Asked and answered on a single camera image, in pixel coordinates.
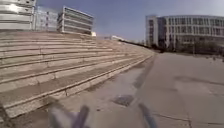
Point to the glass fronted building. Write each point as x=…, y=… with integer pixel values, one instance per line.
x=46, y=20

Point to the robot's own part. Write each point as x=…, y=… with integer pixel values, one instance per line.
x=147, y=116
x=82, y=118

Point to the white building with ledges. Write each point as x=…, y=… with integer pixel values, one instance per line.
x=76, y=21

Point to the grey stone slab plaza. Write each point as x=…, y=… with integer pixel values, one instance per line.
x=173, y=90

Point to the white banded building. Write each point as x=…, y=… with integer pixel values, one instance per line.
x=16, y=15

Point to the wide stone steps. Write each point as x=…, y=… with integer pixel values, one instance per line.
x=56, y=63

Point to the low white building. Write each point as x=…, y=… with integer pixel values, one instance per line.
x=114, y=38

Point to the large curved pale building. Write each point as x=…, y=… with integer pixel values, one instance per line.
x=190, y=28

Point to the row of dark trees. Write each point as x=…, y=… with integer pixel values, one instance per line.
x=196, y=47

